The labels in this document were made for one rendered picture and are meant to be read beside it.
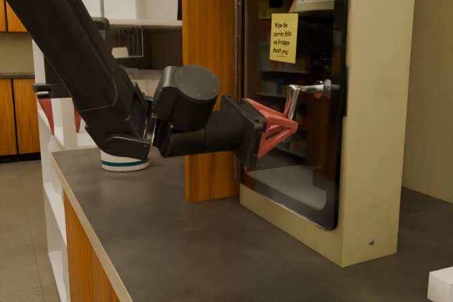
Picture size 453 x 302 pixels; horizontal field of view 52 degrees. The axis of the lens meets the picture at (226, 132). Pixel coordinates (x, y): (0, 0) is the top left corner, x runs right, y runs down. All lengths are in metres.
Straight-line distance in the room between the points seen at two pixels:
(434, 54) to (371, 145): 0.46
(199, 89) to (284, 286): 0.30
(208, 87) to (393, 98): 0.30
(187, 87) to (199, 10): 0.43
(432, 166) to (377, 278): 0.48
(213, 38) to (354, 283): 0.53
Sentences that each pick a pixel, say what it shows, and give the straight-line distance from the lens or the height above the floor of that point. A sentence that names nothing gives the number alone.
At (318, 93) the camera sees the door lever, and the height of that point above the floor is 1.19.
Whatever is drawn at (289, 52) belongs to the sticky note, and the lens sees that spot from 0.75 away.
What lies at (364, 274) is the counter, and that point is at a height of 0.94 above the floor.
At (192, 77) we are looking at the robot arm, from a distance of 0.54.
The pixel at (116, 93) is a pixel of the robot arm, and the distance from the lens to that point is 0.53.
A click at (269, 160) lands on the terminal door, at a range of 0.82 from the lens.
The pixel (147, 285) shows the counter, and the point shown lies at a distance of 0.67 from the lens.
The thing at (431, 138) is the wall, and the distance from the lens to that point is 1.13.
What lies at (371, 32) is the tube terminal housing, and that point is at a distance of 0.68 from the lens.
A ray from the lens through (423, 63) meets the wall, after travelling 1.14.
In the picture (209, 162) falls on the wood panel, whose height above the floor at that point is 1.02.
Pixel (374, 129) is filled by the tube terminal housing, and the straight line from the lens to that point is 0.70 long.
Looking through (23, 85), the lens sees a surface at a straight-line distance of 5.52.
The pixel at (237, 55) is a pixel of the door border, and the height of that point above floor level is 1.24.
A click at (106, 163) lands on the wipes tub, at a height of 0.96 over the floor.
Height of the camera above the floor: 1.26
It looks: 10 degrees down
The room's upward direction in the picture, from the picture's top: straight up
